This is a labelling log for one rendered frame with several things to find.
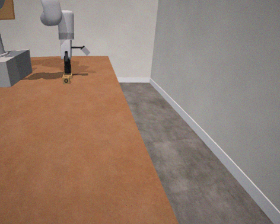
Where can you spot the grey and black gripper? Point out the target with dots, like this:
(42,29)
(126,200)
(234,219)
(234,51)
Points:
(66,53)

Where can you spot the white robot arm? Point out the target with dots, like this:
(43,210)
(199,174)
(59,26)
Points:
(51,16)

